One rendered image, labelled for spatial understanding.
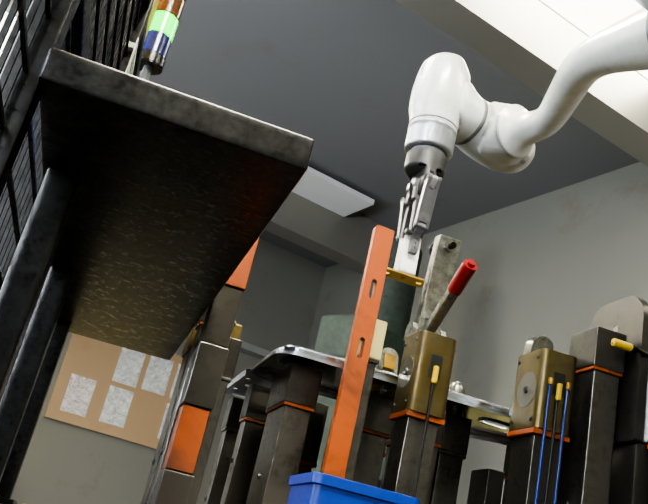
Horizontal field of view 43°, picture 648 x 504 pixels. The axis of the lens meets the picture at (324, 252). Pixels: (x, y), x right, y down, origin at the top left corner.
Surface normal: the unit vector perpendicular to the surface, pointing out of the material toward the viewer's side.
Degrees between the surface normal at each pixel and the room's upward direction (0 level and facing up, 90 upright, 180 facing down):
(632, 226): 90
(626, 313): 90
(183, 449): 90
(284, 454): 90
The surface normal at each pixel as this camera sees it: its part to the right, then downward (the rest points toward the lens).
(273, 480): 0.30, -0.30
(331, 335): -0.62, -0.41
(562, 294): -0.81, -0.37
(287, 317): 0.54, -0.20
